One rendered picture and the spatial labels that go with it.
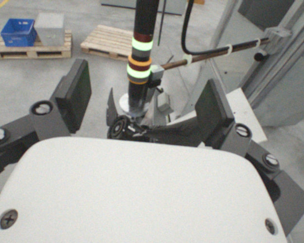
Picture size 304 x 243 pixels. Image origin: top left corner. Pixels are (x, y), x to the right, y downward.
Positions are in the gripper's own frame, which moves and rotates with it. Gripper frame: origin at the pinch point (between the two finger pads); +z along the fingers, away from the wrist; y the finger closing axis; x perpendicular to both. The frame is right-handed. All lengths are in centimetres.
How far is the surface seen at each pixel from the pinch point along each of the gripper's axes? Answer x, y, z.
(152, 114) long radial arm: -51, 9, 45
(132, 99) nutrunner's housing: -17.5, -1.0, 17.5
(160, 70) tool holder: -11.1, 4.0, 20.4
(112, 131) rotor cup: -45, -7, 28
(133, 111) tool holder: -19.7, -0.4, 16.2
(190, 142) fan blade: -22.6, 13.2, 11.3
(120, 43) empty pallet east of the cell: -152, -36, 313
